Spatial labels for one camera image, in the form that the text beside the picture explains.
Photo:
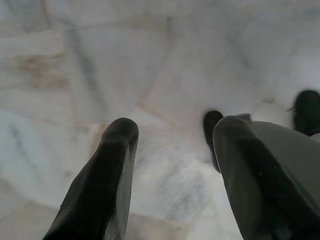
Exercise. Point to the black robot left foot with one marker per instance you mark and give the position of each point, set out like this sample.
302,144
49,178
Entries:
211,122

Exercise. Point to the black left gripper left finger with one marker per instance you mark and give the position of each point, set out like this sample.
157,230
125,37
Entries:
100,187

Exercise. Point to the grey robot left leg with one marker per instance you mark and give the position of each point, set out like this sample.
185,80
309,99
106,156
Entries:
295,150

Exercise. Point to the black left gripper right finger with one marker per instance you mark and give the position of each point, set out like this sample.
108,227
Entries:
255,195

